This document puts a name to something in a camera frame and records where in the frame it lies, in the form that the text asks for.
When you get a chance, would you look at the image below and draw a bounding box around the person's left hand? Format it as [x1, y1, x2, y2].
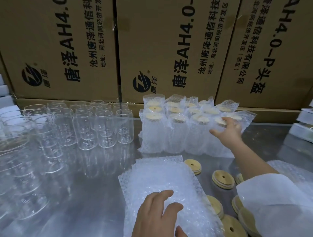
[132, 189, 189, 237]

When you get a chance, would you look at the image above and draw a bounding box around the group of clear glass jars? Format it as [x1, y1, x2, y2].
[0, 100, 134, 221]

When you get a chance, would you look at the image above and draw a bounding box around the group of bubble-wrapped jars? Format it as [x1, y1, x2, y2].
[138, 94, 240, 157]

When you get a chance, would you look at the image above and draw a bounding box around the bubble-wrapped glass jar with lid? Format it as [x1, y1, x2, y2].
[210, 110, 257, 157]

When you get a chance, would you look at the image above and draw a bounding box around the plain brown cardboard box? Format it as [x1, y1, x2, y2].
[14, 98, 121, 110]
[238, 107, 303, 124]

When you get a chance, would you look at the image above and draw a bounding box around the stack of bubble wrap bags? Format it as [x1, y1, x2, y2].
[118, 155, 224, 237]

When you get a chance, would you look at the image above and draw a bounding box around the heap of loose bubble wrap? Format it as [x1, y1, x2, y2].
[266, 159, 313, 196]

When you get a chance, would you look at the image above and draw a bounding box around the large printed cardboard box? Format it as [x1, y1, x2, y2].
[215, 0, 313, 111]
[0, 0, 121, 102]
[116, 0, 242, 105]

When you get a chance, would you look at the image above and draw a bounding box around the person's right forearm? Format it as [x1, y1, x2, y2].
[226, 142, 313, 237]

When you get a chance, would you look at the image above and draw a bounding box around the white flat box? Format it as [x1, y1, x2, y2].
[296, 107, 313, 123]
[292, 122, 313, 144]

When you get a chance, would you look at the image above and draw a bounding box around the pile of round bamboo lids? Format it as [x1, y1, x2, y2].
[183, 159, 261, 237]

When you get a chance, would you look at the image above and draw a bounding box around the person's right hand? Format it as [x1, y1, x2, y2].
[209, 116, 243, 150]

